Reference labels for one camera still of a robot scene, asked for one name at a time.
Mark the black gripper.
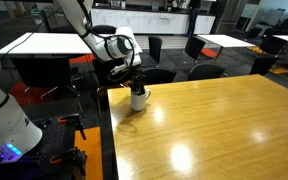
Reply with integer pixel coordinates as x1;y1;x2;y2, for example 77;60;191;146
127;64;147;94

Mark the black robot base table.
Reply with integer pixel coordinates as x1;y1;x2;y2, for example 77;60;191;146
0;114;85;180

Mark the white ceramic mug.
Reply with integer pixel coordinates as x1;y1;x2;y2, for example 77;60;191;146
130;88;152;112

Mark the black office chair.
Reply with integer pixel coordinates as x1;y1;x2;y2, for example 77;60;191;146
260;34;288;56
141;67;178;86
92;24;118;36
246;27;264;40
91;58;129;88
249;54;279;77
273;14;288;32
187;63;226;82
147;35;164;65
184;35;207;62

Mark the white kitchen cabinet row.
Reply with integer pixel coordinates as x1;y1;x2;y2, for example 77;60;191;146
90;8;217;35

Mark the countertop kitchen appliance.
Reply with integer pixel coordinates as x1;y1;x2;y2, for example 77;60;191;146
108;0;127;10
165;0;192;11

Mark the person in dark clothes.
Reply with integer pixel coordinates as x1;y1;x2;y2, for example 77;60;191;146
187;0;202;36

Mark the green waste bin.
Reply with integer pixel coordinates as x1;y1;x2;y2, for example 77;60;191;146
30;8;44;20

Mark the black robot wrist cable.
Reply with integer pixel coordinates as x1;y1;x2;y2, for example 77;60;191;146
78;0;136;83

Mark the orange-handled black clamp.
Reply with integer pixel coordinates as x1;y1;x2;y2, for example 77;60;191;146
57;113;87;141
49;147;88;177

